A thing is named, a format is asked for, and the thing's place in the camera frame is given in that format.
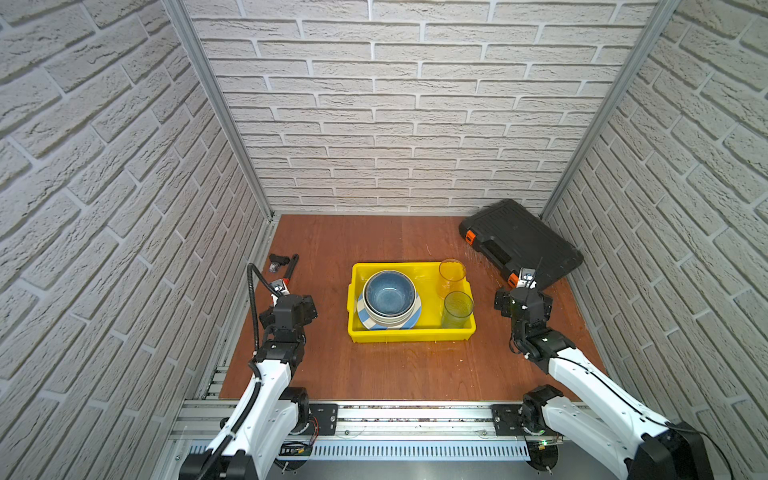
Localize aluminium frame post left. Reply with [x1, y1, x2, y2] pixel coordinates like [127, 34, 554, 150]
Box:
[165, 0, 275, 221]

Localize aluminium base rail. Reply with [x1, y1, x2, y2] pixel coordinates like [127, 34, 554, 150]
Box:
[173, 399, 655, 463]

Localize aluminium frame post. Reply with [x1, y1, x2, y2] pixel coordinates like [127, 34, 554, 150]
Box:
[539, 0, 681, 221]
[165, 0, 275, 221]

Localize red and black pipe wrench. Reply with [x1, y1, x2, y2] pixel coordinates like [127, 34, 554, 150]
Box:
[282, 254, 300, 285]

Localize yellow plastic bin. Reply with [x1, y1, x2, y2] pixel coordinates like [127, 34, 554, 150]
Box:
[346, 262, 477, 343]

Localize light green ceramic bowl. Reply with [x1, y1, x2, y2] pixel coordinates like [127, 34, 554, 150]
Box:
[361, 294, 413, 324]

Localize pink translucent plastic cup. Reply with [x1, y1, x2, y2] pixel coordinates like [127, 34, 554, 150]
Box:
[437, 259, 466, 298]

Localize aluminium frame post right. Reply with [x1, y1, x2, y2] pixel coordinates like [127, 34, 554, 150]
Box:
[539, 0, 681, 221]

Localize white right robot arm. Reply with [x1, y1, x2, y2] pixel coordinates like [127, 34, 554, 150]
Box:
[494, 286, 714, 479]

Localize dark blue ceramic bowl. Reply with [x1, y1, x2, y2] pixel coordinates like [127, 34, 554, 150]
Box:
[363, 270, 416, 318]

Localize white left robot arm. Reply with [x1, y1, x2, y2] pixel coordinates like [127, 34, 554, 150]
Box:
[178, 264, 317, 479]

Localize black plastic tool case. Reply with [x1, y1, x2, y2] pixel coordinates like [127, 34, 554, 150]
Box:
[458, 199, 584, 290]

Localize grey translucent plastic cup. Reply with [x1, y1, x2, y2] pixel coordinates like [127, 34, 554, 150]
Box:
[441, 291, 474, 329]

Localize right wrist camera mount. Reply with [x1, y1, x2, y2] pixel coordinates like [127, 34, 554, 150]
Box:
[516, 268, 537, 289]

